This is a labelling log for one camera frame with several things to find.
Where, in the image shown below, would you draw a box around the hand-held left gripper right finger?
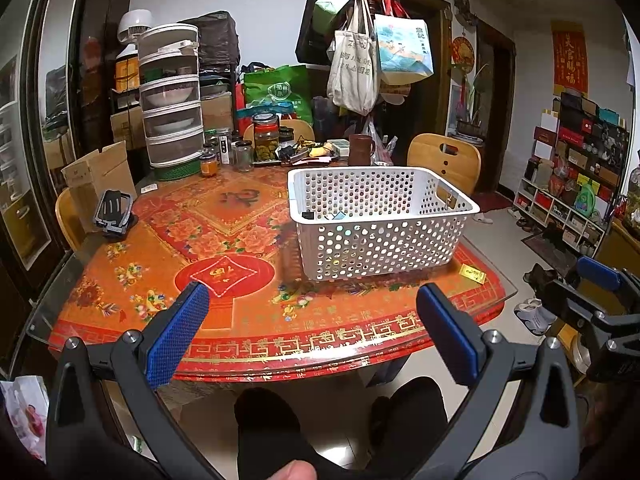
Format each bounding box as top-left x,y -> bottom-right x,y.
416,282 -> 583,480

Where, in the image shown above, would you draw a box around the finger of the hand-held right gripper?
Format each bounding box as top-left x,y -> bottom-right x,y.
537,256 -> 640,383

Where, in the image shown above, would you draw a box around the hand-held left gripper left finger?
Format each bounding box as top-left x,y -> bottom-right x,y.
46,281 -> 221,480

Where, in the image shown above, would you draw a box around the white perforated plastic basket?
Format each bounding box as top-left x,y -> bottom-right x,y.
287,166 -> 482,282

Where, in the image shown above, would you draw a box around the person's left hand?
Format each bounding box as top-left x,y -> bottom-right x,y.
270,462 -> 317,480

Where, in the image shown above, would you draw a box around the dark door mat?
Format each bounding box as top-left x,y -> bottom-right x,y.
521,232 -> 578,276

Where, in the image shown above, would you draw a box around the pair of black shoes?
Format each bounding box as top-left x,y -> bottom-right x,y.
522,262 -> 561,291

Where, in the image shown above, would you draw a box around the white cube storage shelf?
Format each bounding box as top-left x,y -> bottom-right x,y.
512,175 -> 608,256

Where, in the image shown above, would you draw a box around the green detergent bottle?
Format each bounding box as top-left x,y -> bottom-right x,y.
574,185 -> 596,216

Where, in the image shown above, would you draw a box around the white slippers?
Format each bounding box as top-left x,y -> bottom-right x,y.
514,297 -> 556,336

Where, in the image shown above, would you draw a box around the round metal basin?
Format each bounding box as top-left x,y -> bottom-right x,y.
570,330 -> 591,376

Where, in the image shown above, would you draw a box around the red floral tablecloth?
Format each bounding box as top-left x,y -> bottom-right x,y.
47,160 -> 508,383

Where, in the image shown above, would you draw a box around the red door mat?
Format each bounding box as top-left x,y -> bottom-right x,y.
472,191 -> 516,213

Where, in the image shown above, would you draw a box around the stack of gift boxes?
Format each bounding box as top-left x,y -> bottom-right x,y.
525,92 -> 631,211

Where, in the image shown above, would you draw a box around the black phone holder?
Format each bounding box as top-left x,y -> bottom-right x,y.
92,189 -> 138,238

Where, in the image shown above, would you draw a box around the person's legs in black trousers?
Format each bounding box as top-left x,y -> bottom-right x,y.
234,377 -> 448,480

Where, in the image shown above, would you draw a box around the green plastic tray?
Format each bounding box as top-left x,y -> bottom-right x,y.
150,157 -> 206,181

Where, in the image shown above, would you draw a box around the wooden chair with oval cutout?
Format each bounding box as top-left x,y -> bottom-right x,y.
407,133 -> 483,198

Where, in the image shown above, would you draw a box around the open cardboard box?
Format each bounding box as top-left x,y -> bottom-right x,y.
61,140 -> 138,233

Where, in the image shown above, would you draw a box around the white printed plastic bag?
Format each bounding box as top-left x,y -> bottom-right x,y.
0,376 -> 51,461

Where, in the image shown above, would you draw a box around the clear plastic bag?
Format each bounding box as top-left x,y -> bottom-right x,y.
360,115 -> 398,166

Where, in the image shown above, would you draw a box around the brown ceramic mug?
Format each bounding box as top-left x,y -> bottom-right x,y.
348,134 -> 376,167

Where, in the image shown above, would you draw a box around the black tray of small goods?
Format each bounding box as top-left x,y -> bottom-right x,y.
252,145 -> 351,167

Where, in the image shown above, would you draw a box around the potted green plant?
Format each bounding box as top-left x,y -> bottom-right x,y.
447,62 -> 488,141

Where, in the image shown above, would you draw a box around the glass jar of pickles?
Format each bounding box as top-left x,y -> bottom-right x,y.
252,114 -> 281,161

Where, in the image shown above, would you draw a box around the brown cardboard carton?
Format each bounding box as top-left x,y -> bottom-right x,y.
200,92 -> 236,133

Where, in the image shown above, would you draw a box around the stacked food cover tower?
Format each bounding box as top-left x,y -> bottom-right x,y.
137,23 -> 206,171

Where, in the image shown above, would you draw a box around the red round hanging ornament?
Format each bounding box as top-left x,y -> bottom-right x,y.
450,35 -> 476,73

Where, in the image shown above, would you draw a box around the dark glass door cabinet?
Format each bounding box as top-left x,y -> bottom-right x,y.
0,0 -> 136,361

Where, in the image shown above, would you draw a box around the green shopping bag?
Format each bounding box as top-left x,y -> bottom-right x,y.
242,64 -> 315,126

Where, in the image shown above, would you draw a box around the beige canvas tote bag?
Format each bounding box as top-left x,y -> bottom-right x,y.
326,0 -> 381,116

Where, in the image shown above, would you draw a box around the blue printed paper bag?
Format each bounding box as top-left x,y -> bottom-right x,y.
372,12 -> 435,86

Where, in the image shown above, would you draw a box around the black plastic wrapped bundle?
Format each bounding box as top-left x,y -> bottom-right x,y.
190,10 -> 240,73

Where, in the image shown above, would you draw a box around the white round fan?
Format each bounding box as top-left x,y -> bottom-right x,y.
117,10 -> 153,43

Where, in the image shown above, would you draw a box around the black hanging bag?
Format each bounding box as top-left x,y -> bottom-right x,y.
295,0 -> 331,66

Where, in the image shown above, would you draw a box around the green gift bag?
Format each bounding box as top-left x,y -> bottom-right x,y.
312,0 -> 356,31

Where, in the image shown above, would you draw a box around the red wall scroll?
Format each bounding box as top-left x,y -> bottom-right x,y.
551,21 -> 588,96

